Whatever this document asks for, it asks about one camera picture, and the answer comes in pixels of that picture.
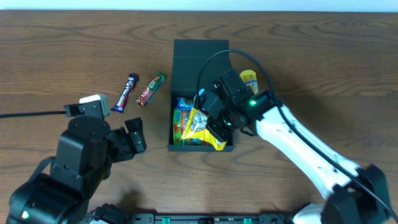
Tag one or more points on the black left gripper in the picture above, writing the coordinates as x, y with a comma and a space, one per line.
125, 140

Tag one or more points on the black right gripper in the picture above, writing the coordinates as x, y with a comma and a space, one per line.
216, 125

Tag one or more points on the yellow Hacks candy bag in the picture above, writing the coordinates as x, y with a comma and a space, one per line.
196, 128

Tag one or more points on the red green KitKat bar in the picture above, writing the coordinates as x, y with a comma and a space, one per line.
151, 89

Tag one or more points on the Haribo gummy worms bag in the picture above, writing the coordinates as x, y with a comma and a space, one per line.
180, 120

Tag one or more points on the purple Dairy Milk bar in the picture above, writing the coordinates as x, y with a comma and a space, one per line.
122, 101

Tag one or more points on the blue Oreo cookie pack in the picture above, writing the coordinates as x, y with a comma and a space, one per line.
184, 107

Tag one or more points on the yellow Mentos gum bottle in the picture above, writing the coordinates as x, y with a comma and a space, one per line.
249, 77

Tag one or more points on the dark green lidded box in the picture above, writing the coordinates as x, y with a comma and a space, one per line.
190, 56

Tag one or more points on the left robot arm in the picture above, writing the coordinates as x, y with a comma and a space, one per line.
60, 188

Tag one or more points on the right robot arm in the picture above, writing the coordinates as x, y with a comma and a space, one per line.
352, 194

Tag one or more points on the black mounting rail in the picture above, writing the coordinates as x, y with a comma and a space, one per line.
111, 214

